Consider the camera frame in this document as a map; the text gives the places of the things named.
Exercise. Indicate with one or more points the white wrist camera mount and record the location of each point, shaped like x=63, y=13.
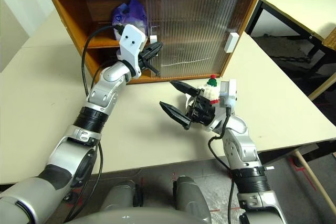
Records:
x=231, y=95
x=130, y=43

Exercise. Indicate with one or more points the grey rounded robot leg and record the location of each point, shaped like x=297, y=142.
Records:
x=191, y=197
x=120, y=195

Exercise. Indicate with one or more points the purple plastic bag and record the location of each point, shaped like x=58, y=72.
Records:
x=131, y=11

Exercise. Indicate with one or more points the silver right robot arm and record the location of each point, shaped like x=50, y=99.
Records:
x=236, y=150

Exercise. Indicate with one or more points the knitted snowman toy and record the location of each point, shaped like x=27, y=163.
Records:
x=212, y=93

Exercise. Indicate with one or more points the curved light wooden rod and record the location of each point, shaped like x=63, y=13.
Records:
x=312, y=176

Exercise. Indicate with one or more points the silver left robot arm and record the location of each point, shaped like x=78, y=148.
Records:
x=105, y=93

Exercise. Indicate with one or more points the translucent ribbed sliding door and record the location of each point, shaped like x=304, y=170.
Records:
x=233, y=11
x=151, y=11

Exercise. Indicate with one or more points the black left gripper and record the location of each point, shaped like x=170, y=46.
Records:
x=143, y=57

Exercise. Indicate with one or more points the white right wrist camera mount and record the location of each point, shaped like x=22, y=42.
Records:
x=231, y=95

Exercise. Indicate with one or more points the beige table with black frame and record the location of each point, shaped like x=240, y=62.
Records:
x=288, y=9

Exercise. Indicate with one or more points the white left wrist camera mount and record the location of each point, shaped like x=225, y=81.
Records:
x=130, y=43

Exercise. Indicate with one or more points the silver robot torso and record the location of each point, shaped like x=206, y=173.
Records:
x=131, y=217

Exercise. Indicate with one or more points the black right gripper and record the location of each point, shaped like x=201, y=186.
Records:
x=199, y=113

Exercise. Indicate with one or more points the light wooden bar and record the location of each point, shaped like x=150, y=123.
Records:
x=323, y=86

